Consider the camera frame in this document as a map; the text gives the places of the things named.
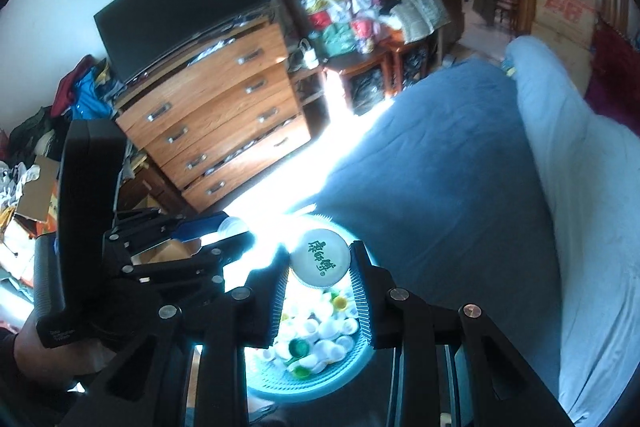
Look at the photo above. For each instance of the person's left forearm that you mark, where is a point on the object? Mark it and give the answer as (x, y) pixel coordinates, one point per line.
(50, 357)

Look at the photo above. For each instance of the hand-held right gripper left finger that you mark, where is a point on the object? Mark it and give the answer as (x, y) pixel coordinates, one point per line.
(277, 307)

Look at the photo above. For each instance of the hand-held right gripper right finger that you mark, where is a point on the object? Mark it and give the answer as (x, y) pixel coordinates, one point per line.
(361, 302)

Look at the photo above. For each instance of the open brown cardboard box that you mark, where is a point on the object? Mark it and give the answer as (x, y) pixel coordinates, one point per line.
(37, 192)

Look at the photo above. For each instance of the large white printed cap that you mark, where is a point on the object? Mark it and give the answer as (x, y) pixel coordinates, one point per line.
(320, 259)

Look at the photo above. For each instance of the heap of mixed-colour bottle caps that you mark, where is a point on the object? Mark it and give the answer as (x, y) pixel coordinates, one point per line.
(320, 337)

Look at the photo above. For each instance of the wooden chair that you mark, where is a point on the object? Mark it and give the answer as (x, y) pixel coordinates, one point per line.
(507, 9)

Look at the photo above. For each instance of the dark wooden side cabinet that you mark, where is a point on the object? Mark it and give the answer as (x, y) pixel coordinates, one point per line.
(370, 77)

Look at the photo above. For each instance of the small white bottle cap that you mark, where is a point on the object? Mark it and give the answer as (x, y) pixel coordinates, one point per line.
(231, 226)

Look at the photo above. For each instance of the black flat television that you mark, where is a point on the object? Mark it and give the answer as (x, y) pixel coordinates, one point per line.
(180, 12)

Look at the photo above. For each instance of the dark red cloth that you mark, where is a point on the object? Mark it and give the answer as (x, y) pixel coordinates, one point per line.
(615, 77)

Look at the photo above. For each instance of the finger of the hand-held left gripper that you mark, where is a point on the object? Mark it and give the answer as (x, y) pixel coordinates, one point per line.
(192, 227)
(220, 251)

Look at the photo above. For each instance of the light blue plastic basket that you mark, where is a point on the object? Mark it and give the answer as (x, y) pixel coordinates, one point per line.
(310, 387)

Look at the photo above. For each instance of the wooden chest of drawers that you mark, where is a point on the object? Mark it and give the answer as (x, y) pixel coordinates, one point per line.
(215, 122)

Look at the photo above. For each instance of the pile of clothes and bags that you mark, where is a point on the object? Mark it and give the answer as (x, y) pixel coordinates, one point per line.
(75, 102)

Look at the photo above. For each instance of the light blue blanket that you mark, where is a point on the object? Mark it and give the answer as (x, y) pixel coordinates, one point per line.
(590, 207)

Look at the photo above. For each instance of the cardboard box with red print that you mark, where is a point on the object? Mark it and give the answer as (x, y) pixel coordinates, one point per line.
(565, 2)

